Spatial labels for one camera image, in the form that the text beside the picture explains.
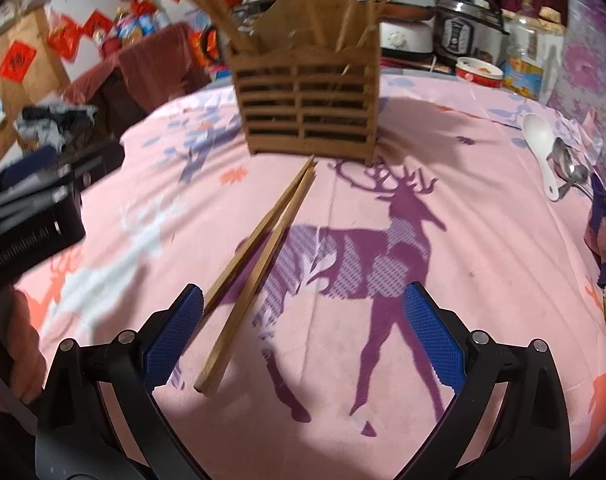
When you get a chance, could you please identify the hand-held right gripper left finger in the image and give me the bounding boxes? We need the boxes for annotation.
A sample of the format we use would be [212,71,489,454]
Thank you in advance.
[35,282,206,480]

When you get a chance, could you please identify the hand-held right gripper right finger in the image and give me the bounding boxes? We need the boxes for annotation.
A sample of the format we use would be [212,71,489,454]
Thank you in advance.
[402,281,572,480]

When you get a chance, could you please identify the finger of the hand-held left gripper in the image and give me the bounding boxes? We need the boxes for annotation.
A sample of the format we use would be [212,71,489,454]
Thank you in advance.
[53,140,127,192]

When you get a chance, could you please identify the group of wooden chopsticks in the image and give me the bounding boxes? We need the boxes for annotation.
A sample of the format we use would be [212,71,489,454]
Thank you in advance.
[193,167,318,395]

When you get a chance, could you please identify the plain wooden chopstick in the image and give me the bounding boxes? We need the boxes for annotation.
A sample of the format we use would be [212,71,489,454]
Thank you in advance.
[200,155,318,318]

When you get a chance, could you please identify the bunch of wooden chopsticks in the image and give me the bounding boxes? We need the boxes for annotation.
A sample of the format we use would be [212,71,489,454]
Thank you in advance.
[190,0,402,54]

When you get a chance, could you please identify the slatted wooden utensil holder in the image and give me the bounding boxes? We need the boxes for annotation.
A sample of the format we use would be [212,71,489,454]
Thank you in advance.
[227,0,385,167]

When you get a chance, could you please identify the person's left hand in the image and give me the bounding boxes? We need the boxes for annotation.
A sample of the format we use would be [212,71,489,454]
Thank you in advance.
[12,287,52,407]

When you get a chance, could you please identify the pile of grey clothes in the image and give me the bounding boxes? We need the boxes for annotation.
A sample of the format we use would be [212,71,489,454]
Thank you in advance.
[17,101,98,152]

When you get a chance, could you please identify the pink deer printed tablecloth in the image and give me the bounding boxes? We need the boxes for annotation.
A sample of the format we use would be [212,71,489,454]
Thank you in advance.
[13,67,606,480]

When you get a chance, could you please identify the red cloth covered table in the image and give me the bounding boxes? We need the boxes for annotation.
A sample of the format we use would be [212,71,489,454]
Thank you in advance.
[62,21,220,127]

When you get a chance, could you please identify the red square paper decoration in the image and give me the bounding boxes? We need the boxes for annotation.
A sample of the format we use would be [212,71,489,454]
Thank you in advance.
[0,41,37,84]

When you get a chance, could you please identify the red hanging decorations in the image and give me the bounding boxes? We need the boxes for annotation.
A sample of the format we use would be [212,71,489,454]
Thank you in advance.
[47,9,114,64]

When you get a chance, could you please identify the group of cans and bottles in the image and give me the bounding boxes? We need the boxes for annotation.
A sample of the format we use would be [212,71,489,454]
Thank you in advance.
[114,6,172,44]

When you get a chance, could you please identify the dark blue and pink cloth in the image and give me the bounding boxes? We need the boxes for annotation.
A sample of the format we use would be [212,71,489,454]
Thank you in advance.
[584,174,606,287]

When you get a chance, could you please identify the metal spoon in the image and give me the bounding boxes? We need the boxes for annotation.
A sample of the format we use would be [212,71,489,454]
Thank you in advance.
[553,137,575,182]
[558,162,592,201]

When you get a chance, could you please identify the white plastic spoon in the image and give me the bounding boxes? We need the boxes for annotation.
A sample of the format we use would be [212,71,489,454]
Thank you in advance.
[522,112,562,202]

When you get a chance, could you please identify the red and white bowl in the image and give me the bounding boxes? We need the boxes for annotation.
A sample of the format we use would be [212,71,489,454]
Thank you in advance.
[454,56,506,87]

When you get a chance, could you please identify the cooking oil bottle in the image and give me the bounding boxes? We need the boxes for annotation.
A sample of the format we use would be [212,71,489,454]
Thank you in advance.
[502,0,547,102]

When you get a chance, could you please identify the white electric cooker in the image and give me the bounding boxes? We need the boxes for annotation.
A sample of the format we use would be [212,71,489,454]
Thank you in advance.
[380,20,437,59]

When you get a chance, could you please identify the silver black pressure cooker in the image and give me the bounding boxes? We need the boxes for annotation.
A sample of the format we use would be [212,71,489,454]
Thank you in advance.
[434,0,510,69]

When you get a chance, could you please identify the purple floral cloth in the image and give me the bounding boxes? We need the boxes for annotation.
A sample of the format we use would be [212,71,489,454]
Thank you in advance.
[547,0,606,182]

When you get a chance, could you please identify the glass jar with gold lid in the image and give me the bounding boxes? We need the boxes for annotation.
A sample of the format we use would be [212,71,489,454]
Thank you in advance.
[537,6,567,107]

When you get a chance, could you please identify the red frying pan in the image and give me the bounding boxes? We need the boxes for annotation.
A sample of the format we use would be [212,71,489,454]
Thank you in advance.
[380,2,437,22]

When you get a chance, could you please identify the red kettle with black handle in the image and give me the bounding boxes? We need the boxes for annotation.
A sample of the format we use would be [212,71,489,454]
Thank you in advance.
[199,26,235,69]

